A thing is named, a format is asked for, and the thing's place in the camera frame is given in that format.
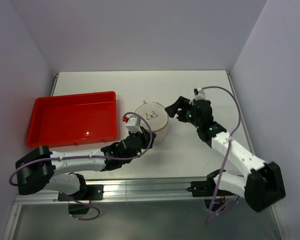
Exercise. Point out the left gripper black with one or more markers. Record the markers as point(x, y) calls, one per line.
point(146, 138)

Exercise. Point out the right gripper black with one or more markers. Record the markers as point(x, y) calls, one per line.
point(172, 109)

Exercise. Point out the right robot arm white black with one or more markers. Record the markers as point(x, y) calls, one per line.
point(260, 183)

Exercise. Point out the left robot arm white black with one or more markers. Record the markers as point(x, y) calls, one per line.
point(42, 169)

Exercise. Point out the red plastic tray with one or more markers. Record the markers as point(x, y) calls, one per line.
point(71, 120)

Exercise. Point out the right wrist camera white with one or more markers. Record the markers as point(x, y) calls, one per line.
point(199, 94)

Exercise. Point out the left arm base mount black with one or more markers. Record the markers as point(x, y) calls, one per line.
point(80, 202)

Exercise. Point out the aluminium frame rail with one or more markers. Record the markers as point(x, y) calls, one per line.
point(137, 190)

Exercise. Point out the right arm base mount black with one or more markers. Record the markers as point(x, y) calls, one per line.
point(206, 189)

